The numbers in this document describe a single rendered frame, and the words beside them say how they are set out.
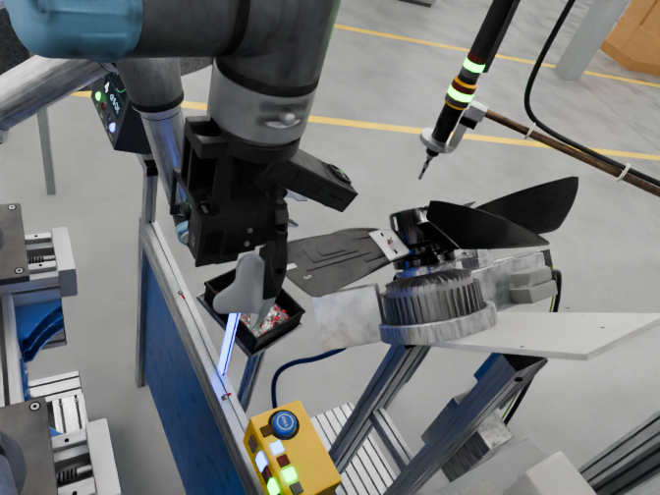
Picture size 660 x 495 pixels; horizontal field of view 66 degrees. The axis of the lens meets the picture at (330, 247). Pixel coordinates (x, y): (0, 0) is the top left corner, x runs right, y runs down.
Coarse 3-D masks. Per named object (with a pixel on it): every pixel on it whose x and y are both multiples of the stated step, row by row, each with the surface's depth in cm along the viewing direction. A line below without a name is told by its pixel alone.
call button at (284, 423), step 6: (276, 414) 88; (282, 414) 88; (288, 414) 88; (276, 420) 87; (282, 420) 87; (288, 420) 88; (294, 420) 88; (276, 426) 86; (282, 426) 86; (288, 426) 87; (294, 426) 87; (282, 432) 86; (288, 432) 86
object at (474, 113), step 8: (472, 104) 88; (464, 112) 90; (472, 112) 88; (480, 112) 88; (464, 120) 89; (472, 120) 89; (480, 120) 89; (432, 128) 97; (456, 128) 91; (464, 128) 90; (472, 128) 89; (424, 136) 94; (456, 136) 92; (424, 144) 94; (432, 144) 92; (440, 144) 93; (448, 144) 93; (456, 144) 93; (440, 152) 93; (448, 152) 94
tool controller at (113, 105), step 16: (96, 80) 138; (112, 80) 129; (112, 96) 129; (128, 96) 122; (112, 112) 129; (128, 112) 123; (128, 128) 126; (112, 144) 129; (128, 144) 129; (144, 144) 132
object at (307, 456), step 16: (256, 416) 88; (272, 416) 88; (304, 416) 90; (256, 432) 86; (304, 432) 88; (288, 448) 85; (304, 448) 86; (320, 448) 87; (256, 464) 88; (272, 464) 83; (304, 464) 84; (320, 464) 85; (304, 480) 82; (320, 480) 83; (336, 480) 83
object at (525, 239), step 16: (432, 208) 94; (448, 208) 89; (464, 208) 84; (448, 224) 100; (464, 224) 95; (480, 224) 91; (496, 224) 88; (512, 224) 85; (464, 240) 103; (480, 240) 98; (496, 240) 95; (512, 240) 92; (528, 240) 89; (544, 240) 87
